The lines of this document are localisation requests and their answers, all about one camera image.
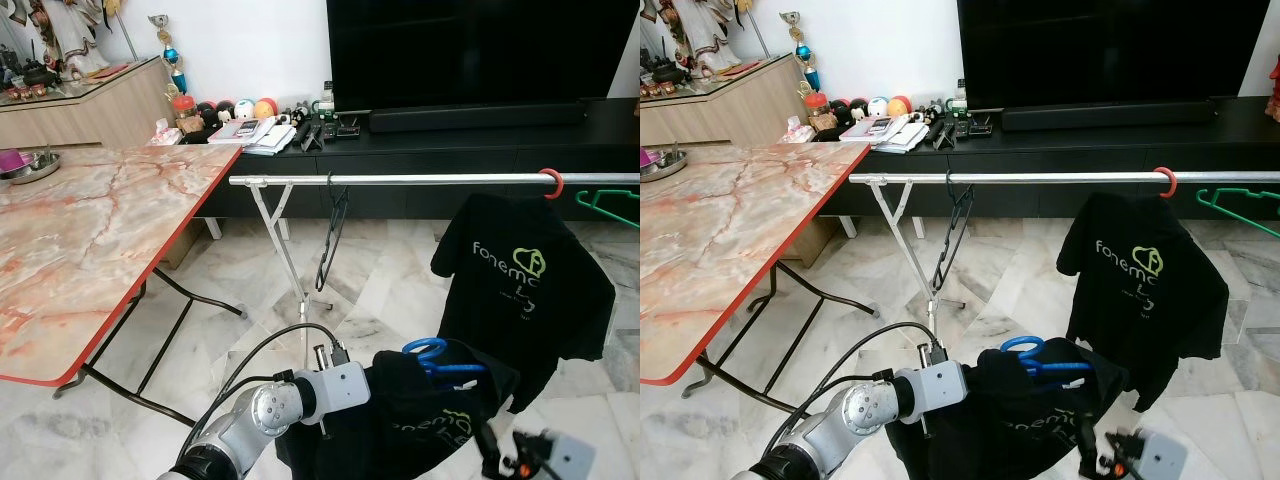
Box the black logo T-shirt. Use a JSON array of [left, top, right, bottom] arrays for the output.
[[275, 345, 521, 480], [432, 192, 618, 413], [1057, 190, 1229, 413], [885, 340, 1131, 480]]

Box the blue clothes hanger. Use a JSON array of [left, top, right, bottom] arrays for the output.
[[402, 337, 491, 386], [1000, 335, 1093, 379]]

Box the black clothes hanger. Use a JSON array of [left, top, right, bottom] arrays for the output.
[[930, 170, 976, 293], [315, 172, 351, 293]]

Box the green clothes hanger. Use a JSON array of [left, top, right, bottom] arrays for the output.
[[1195, 187, 1280, 239], [575, 187, 641, 231]]

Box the silver clothes rack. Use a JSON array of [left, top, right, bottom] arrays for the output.
[[848, 168, 1280, 346], [228, 170, 641, 376]]

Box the marble pattern folding table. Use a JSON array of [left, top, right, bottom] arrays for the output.
[[0, 143, 246, 426], [640, 140, 881, 426]]

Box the black TV console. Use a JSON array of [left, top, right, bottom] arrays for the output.
[[190, 97, 641, 221], [815, 95, 1280, 219]]

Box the metal bowl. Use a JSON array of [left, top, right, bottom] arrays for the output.
[[640, 148, 691, 181], [0, 150, 61, 184]]

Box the black soundbar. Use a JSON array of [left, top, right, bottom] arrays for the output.
[[1000, 97, 1219, 131]]

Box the stack of white papers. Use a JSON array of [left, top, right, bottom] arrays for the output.
[[840, 115, 929, 154], [207, 117, 296, 156]]

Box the wooden sideboard cabinet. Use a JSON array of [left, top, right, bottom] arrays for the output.
[[640, 55, 806, 146], [0, 58, 176, 149]]

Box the black television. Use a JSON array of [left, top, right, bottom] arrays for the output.
[[957, 0, 1251, 109], [327, 0, 629, 111]]

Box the white robed figurine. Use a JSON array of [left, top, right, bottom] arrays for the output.
[[35, 0, 111, 79], [665, 0, 741, 76]]

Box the gold blue trophy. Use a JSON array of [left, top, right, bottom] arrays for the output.
[[148, 13, 189, 94], [780, 10, 819, 91]]

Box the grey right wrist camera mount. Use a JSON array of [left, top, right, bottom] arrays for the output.
[[1128, 430, 1189, 480], [533, 432, 597, 480]]

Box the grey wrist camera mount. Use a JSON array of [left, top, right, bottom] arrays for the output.
[[293, 345, 371, 419], [893, 343, 968, 419], [1128, 430, 1189, 480], [533, 432, 597, 480]]

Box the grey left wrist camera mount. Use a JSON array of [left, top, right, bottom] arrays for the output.
[[893, 343, 968, 419], [293, 345, 371, 419]]

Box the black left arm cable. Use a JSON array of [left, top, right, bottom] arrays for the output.
[[770, 322, 946, 471], [190, 323, 346, 471]]

